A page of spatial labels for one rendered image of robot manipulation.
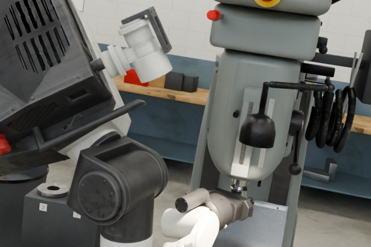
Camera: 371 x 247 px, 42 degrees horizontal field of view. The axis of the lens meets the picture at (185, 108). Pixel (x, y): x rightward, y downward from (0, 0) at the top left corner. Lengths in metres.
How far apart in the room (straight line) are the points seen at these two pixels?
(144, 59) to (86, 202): 0.28
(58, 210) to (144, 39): 0.68
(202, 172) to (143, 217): 0.89
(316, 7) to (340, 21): 4.44
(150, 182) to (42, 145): 0.18
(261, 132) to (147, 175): 0.28
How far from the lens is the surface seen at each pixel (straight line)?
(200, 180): 1.70
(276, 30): 1.10
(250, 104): 1.11
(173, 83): 5.06
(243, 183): 1.27
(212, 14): 0.97
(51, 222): 1.44
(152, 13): 0.89
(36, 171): 3.33
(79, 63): 0.70
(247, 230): 1.69
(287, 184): 1.67
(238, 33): 1.10
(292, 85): 1.02
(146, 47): 0.89
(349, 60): 1.52
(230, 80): 1.15
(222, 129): 1.17
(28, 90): 0.71
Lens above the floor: 1.70
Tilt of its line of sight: 11 degrees down
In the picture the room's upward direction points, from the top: 8 degrees clockwise
